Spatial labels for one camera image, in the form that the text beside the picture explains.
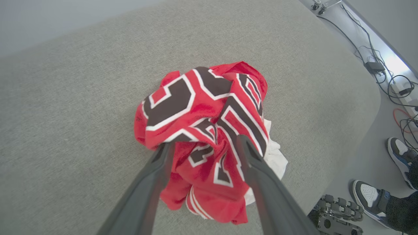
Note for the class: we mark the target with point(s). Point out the red basketball jersey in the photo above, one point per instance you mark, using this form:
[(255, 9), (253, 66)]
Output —
[(202, 130)]

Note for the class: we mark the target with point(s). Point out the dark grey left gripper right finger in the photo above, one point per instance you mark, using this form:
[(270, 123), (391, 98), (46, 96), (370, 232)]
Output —
[(274, 202)]

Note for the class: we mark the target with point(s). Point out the black power adapter brick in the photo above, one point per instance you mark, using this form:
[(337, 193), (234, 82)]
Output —
[(374, 67)]

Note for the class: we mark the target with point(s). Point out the small black plug adapter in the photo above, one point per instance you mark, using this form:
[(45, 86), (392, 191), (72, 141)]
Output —
[(406, 91)]

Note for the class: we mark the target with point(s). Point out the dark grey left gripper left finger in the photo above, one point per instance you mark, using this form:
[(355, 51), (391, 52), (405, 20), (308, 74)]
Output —
[(143, 195)]

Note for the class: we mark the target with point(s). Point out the black white blue sneaker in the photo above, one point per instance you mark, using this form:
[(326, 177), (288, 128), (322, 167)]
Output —
[(367, 194), (400, 153)]

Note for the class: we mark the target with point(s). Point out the metal frame with caster wheels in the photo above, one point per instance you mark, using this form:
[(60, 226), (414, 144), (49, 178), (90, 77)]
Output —
[(321, 6)]

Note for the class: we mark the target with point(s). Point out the grey fabric sofa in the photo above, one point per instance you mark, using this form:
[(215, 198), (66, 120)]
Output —
[(81, 114)]

